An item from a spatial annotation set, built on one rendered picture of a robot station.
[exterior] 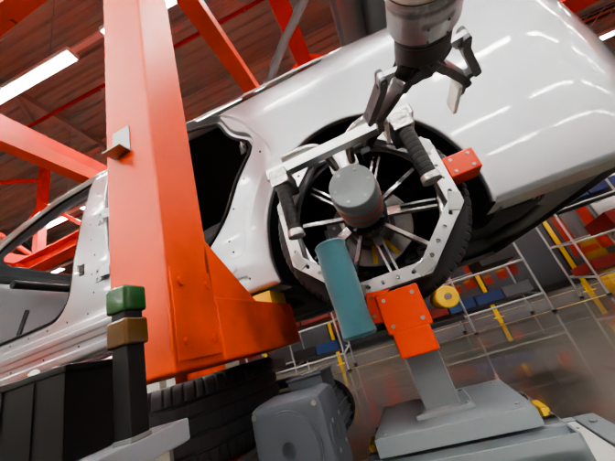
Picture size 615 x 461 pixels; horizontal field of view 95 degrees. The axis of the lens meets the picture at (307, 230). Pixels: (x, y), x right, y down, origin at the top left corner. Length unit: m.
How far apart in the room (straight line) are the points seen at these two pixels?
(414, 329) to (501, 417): 0.28
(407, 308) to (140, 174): 0.78
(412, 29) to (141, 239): 0.66
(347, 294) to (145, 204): 0.54
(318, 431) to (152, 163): 0.73
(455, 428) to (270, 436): 0.46
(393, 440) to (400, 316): 0.32
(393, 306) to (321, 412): 0.33
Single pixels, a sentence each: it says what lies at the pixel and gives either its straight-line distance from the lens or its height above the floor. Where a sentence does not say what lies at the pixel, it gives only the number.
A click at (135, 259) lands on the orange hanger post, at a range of 0.76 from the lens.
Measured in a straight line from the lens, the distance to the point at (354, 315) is 0.73.
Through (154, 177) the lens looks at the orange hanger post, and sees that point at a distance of 0.81.
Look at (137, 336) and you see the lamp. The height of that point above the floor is 0.58.
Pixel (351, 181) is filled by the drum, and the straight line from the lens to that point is 0.78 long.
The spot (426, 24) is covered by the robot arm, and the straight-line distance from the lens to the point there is 0.43.
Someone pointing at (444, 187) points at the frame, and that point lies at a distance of 0.92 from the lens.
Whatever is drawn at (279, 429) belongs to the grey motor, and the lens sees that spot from 0.72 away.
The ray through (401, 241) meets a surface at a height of 0.75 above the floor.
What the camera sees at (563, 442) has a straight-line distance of 0.95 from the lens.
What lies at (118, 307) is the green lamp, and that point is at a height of 0.63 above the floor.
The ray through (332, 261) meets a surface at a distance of 0.74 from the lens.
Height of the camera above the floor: 0.50
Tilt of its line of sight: 21 degrees up
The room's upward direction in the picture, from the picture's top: 17 degrees counter-clockwise
